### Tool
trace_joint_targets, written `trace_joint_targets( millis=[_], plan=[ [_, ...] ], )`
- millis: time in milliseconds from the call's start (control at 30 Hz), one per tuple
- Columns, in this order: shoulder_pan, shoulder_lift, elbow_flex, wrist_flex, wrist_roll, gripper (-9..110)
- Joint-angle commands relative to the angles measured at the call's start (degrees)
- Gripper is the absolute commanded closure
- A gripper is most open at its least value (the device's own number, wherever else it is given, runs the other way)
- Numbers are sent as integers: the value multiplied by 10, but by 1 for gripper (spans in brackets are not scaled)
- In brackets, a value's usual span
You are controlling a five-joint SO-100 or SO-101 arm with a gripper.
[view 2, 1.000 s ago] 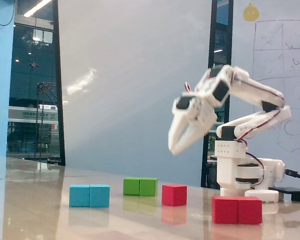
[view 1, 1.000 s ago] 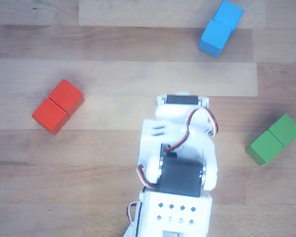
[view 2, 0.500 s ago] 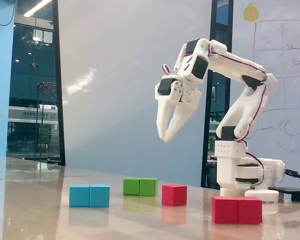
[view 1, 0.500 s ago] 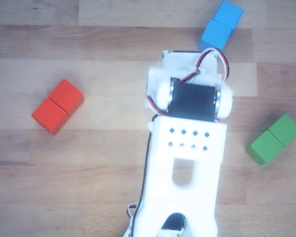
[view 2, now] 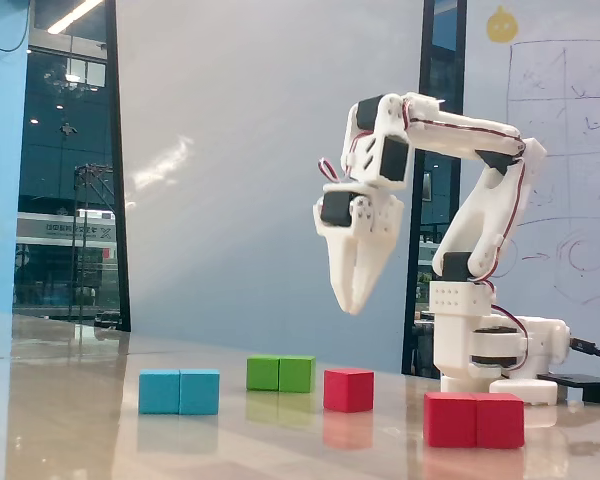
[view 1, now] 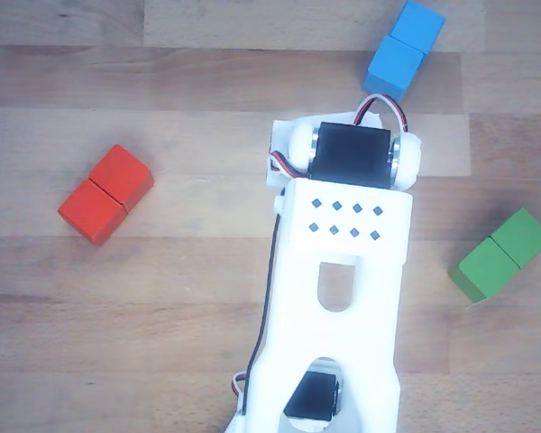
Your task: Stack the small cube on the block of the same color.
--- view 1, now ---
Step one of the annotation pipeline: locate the green double block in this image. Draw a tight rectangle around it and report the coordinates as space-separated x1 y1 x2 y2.
448 207 541 304

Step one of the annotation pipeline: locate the red double block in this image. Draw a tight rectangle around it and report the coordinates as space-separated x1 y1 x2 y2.
57 143 155 248

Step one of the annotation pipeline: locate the blue double block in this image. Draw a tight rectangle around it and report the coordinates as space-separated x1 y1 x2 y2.
362 0 447 106

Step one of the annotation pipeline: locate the red white servo cable loop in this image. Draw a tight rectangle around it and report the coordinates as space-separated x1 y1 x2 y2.
354 93 409 134

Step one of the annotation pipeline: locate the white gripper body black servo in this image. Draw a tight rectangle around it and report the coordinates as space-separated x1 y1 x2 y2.
295 110 385 133

